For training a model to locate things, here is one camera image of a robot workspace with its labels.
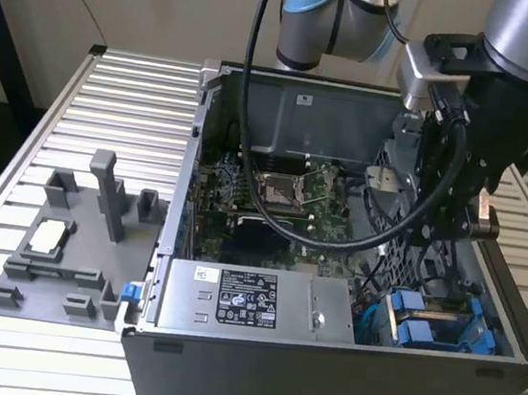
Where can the hard disk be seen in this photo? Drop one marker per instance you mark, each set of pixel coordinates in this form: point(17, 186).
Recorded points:
point(413, 331)

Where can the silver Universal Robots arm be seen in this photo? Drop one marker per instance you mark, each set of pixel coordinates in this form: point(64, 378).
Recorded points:
point(303, 38)

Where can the gray metal disk bay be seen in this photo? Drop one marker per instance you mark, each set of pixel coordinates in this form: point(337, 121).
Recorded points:
point(391, 184)

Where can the small brown black block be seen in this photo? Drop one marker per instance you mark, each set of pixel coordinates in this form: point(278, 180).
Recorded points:
point(484, 210)

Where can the green motherboard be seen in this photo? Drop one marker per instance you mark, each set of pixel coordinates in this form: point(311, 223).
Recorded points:
point(323, 262)

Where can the CPU socket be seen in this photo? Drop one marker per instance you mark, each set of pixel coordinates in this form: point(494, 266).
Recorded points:
point(276, 192)

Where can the black expansion card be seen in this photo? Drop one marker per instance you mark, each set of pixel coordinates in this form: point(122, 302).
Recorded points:
point(248, 246)

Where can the open black PC case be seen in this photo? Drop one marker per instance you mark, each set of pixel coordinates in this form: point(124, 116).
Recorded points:
point(270, 381)

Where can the silver power supply unit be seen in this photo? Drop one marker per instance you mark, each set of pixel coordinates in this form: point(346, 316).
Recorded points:
point(184, 294)

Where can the blue case latch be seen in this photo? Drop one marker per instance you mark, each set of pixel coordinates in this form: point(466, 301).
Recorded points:
point(131, 292)

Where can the gray parts rack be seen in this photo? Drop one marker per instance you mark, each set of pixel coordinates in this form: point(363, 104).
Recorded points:
point(88, 253)

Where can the silver CPU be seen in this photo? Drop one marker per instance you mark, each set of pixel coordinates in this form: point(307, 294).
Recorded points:
point(47, 234)

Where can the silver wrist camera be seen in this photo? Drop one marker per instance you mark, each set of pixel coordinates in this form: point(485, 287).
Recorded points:
point(418, 77)

